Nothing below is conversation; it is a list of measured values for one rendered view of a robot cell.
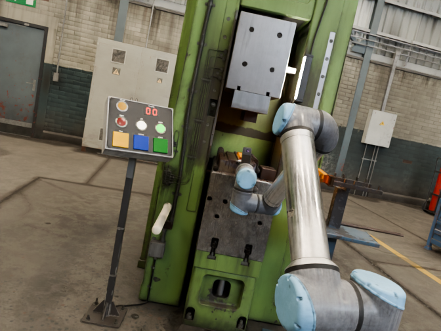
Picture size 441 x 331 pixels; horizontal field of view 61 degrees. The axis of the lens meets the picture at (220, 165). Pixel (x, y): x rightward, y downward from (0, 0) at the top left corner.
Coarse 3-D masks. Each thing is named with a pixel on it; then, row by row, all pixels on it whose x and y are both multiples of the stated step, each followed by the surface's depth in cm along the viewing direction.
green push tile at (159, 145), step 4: (156, 140) 189; (160, 140) 190; (164, 140) 191; (156, 144) 189; (160, 144) 190; (164, 144) 191; (156, 148) 188; (160, 148) 189; (164, 148) 190; (160, 152) 189; (164, 152) 189
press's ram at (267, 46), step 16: (240, 16) 197; (256, 16) 197; (240, 32) 198; (256, 32) 198; (272, 32) 198; (288, 32) 198; (240, 48) 199; (256, 48) 199; (272, 48) 199; (288, 48) 200; (240, 64) 200; (256, 64) 200; (272, 64) 201; (240, 80) 202; (256, 80) 202; (272, 80) 202; (272, 96) 203
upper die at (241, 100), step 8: (232, 96) 211; (240, 96) 203; (248, 96) 203; (256, 96) 203; (264, 96) 203; (232, 104) 203; (240, 104) 203; (248, 104) 203; (256, 104) 203; (264, 104) 204; (264, 112) 204
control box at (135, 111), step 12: (108, 96) 185; (108, 108) 183; (132, 108) 189; (144, 108) 192; (156, 108) 196; (168, 108) 199; (108, 120) 181; (132, 120) 187; (144, 120) 190; (156, 120) 194; (168, 120) 197; (108, 132) 179; (120, 132) 182; (132, 132) 185; (144, 132) 188; (156, 132) 192; (168, 132) 195; (108, 144) 178; (132, 144) 183; (168, 144) 193; (132, 156) 188; (144, 156) 188; (156, 156) 189; (168, 156) 191
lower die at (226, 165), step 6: (222, 156) 222; (228, 156) 220; (234, 156) 226; (222, 162) 208; (228, 162) 208; (234, 162) 208; (252, 162) 213; (222, 168) 208; (228, 168) 208; (234, 168) 208
